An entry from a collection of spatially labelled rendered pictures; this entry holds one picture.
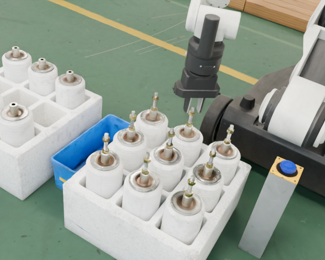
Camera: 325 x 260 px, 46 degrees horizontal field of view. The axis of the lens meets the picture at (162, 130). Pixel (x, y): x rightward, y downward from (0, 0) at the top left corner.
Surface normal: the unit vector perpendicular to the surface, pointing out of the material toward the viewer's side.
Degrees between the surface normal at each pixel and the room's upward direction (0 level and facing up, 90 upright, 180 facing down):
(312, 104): 37
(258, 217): 90
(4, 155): 90
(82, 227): 90
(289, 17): 90
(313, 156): 46
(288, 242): 0
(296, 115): 55
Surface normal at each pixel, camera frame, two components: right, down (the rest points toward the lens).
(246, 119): -0.29, -0.21
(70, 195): -0.50, 0.49
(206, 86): 0.18, 0.63
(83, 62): 0.13, -0.78
